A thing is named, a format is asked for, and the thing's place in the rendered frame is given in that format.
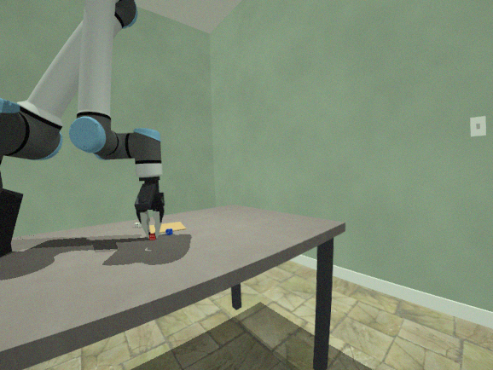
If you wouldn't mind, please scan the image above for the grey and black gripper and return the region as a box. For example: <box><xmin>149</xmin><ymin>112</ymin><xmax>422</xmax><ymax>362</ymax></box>
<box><xmin>136</xmin><ymin>176</ymin><xmax>165</xmax><ymax>239</ymax></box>

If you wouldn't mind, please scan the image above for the tan flat mat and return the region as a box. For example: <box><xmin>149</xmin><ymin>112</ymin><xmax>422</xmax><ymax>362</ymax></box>
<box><xmin>149</xmin><ymin>222</ymin><xmax>186</xmax><ymax>234</ymax></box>

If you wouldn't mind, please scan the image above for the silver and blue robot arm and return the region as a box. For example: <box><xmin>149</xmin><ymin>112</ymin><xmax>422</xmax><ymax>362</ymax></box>
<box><xmin>0</xmin><ymin>0</ymin><xmax>162</xmax><ymax>177</ymax></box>

